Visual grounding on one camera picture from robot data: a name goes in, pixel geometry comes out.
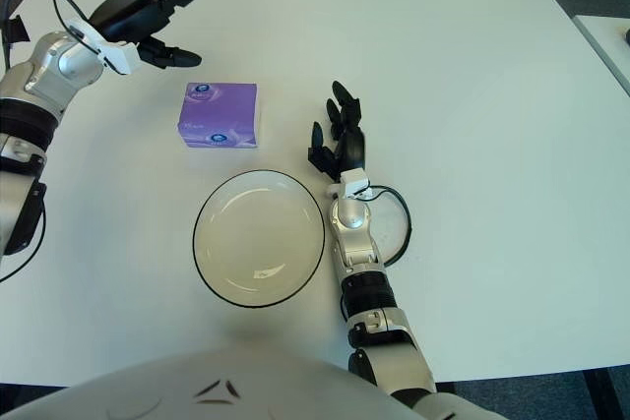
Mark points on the white plate with black rim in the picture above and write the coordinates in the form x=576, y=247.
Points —
x=258, y=238

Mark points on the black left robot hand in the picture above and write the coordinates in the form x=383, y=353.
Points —
x=133, y=12

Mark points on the neighbouring white table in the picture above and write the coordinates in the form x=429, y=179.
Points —
x=608, y=46

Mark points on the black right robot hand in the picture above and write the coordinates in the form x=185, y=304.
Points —
x=352, y=149

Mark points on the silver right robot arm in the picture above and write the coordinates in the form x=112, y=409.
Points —
x=364, y=253

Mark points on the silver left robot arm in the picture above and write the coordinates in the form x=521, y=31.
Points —
x=44, y=85

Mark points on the grey robot torso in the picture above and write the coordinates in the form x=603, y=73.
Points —
x=246, y=385

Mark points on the purple tissue paper pack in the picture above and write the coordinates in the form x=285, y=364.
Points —
x=219, y=112

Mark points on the black table leg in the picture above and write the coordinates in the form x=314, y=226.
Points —
x=600, y=395

